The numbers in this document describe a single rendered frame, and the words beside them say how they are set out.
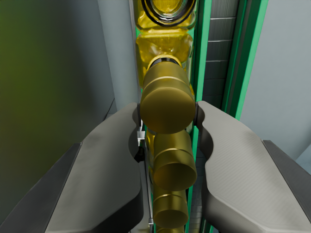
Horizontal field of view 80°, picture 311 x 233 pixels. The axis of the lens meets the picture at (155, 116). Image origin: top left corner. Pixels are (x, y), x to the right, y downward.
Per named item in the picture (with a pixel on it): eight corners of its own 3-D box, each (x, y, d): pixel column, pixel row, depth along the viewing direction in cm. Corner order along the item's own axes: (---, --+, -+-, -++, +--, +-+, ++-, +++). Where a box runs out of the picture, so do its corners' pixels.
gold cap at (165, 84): (141, 62, 14) (134, 85, 10) (189, 60, 14) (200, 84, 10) (144, 104, 16) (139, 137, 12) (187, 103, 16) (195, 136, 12)
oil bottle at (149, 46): (146, 17, 33) (130, 41, 15) (177, 15, 33) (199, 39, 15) (148, 49, 36) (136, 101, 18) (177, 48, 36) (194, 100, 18)
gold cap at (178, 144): (152, 126, 17) (150, 162, 13) (191, 125, 17) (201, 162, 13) (153, 154, 19) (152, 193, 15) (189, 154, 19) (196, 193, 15)
